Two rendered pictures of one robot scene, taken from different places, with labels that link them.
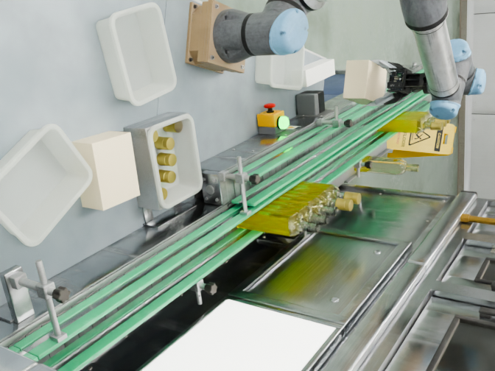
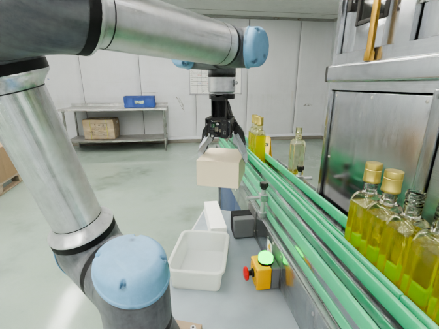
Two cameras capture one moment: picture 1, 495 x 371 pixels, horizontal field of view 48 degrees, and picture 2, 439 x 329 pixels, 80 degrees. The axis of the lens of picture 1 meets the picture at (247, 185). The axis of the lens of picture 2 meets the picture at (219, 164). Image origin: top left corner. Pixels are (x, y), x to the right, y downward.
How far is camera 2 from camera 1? 1.09 m
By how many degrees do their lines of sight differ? 22
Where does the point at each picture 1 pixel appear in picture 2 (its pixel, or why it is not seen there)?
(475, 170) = (275, 131)
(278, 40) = (135, 292)
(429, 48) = (152, 18)
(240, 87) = (223, 316)
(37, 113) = not seen: outside the picture
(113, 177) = not seen: outside the picture
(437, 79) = (212, 34)
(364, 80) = (218, 164)
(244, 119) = (263, 310)
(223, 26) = not seen: outside the picture
